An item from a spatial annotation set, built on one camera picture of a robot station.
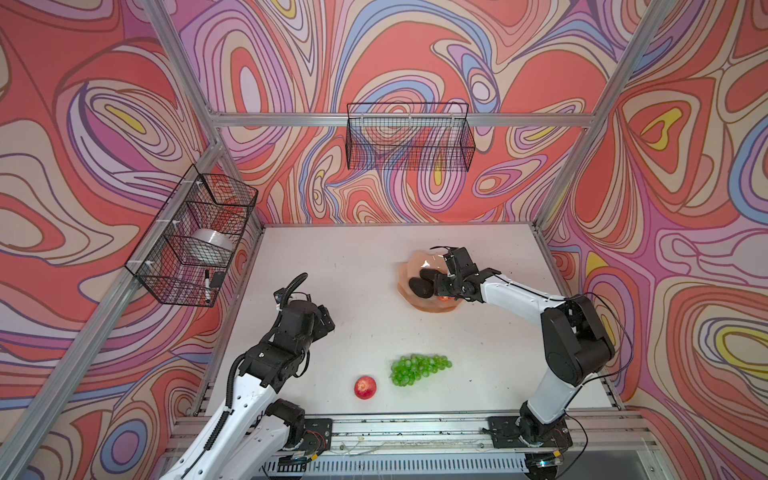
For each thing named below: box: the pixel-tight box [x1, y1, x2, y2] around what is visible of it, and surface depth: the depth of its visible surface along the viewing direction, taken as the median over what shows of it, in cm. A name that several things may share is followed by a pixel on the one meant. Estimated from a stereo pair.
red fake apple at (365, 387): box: [354, 376, 377, 400], surface depth 79 cm
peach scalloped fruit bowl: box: [397, 251, 463, 312], surface depth 100 cm
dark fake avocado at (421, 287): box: [408, 277, 434, 299], surface depth 100 cm
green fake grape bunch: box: [390, 354, 453, 387], surface depth 82 cm
